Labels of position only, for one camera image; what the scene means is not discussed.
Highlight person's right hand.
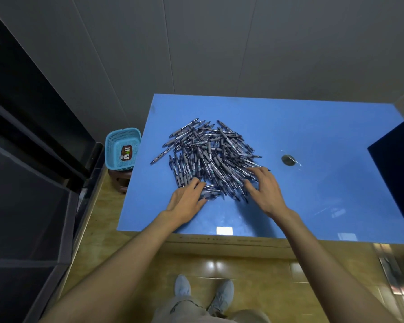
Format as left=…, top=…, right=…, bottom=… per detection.
left=243, top=167, right=290, bottom=222

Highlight blue plastic basket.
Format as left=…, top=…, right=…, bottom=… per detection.
left=105, top=127, right=142, bottom=171

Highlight person's grey shoe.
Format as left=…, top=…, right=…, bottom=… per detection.
left=207, top=279, right=235, bottom=317
left=173, top=274, right=192, bottom=298

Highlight blue table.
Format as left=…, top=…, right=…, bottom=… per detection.
left=117, top=93, right=404, bottom=246

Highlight brown plastic stool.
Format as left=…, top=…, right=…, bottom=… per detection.
left=107, top=168, right=133, bottom=194

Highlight person's left grey shoe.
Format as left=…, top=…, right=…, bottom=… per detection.
left=173, top=274, right=192, bottom=298

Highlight person's left hand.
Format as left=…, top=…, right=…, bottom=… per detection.
left=164, top=177, right=208, bottom=227

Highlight black tiered pen display stand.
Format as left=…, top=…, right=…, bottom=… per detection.
left=367, top=112, right=404, bottom=219

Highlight pile of grey pens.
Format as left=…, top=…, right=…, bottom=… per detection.
left=150, top=118, right=271, bottom=202

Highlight person's beige trousers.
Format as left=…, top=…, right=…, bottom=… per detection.
left=151, top=296, right=272, bottom=323

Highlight person's left forearm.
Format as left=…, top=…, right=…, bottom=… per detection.
left=40, top=210, right=183, bottom=323

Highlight person's right forearm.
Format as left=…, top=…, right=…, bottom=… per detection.
left=273, top=207, right=400, bottom=323

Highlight black shelf unit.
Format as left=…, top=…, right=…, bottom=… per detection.
left=0, top=3, right=105, bottom=323

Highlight person's right grey shoe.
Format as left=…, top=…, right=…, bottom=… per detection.
left=207, top=279, right=235, bottom=317

